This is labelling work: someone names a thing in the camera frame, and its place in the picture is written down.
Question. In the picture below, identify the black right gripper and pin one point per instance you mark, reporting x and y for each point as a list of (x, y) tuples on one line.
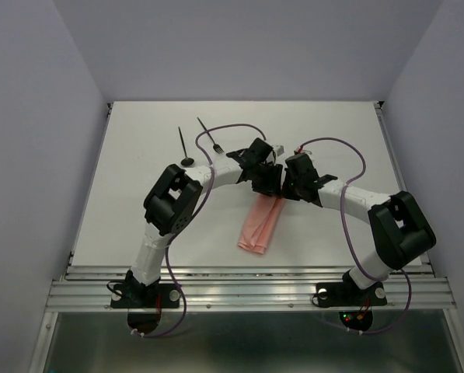
[(286, 192)]

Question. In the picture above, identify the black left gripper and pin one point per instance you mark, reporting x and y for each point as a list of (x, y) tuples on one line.
[(272, 186)]

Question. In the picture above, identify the pink satin napkin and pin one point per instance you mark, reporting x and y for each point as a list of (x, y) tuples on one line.
[(259, 226)]

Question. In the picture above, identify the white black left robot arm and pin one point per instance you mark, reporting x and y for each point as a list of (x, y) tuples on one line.
[(172, 202)]

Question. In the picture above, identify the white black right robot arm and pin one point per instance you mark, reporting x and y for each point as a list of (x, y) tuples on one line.
[(400, 231)]

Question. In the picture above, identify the black fork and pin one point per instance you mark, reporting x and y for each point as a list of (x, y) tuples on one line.
[(216, 147)]

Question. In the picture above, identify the black spoon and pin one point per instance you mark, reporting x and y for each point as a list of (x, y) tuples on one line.
[(186, 161)]

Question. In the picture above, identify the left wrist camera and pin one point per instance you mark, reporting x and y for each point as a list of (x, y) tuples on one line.
[(278, 149)]

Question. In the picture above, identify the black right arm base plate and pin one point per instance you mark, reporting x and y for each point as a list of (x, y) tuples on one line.
[(345, 294)]

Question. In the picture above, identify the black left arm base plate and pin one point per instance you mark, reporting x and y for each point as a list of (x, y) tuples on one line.
[(161, 296)]

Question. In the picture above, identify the aluminium frame rail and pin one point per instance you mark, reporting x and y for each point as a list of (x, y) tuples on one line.
[(248, 289)]

